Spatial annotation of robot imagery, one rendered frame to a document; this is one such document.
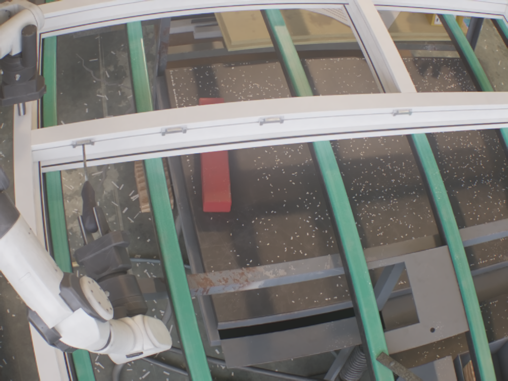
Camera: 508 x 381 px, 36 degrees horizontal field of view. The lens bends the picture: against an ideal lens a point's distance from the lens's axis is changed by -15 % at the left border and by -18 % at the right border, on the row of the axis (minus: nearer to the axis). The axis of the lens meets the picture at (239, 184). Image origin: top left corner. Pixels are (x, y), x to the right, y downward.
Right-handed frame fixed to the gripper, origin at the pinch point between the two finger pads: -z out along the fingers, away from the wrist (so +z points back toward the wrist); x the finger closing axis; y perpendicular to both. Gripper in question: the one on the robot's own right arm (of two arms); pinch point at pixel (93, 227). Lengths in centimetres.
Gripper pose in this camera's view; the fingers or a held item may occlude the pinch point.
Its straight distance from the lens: 160.0
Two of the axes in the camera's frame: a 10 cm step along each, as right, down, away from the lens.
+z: 3.5, 9.0, -2.5
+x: 8.5, -4.2, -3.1
